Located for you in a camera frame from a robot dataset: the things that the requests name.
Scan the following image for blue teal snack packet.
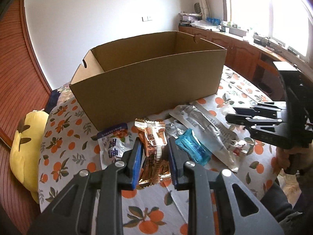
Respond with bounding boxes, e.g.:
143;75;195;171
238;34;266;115
175;128;212;165

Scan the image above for white blue snack packet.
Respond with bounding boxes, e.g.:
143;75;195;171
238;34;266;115
97;123;131;170

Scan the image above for orange gold snack packet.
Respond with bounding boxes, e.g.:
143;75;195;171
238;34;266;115
134;119;171;188

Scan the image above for person's right hand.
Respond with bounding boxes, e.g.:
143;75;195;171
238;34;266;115
276;143;312;180

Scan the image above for long white plastic packet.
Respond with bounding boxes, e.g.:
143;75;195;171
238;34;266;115
169;104;247;172

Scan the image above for wooden window cabinet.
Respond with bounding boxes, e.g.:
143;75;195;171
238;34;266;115
178;25;286;101

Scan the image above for orange print bed sheet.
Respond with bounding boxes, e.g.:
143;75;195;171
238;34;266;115
38;67;278;234

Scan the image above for silver foil snack packet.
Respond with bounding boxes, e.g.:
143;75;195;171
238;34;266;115
165;117;188;140

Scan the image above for yellow plush toy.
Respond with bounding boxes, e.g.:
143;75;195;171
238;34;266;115
10;110;48;203

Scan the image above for window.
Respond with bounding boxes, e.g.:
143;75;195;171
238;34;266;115
226;0;312;61

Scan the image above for brown cardboard box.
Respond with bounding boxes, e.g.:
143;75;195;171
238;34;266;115
69;31;227;130

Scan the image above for red wooden wardrobe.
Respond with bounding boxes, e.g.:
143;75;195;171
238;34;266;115
1;0;51;234

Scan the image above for white wall switch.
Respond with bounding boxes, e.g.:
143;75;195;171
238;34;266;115
142;16;153;22

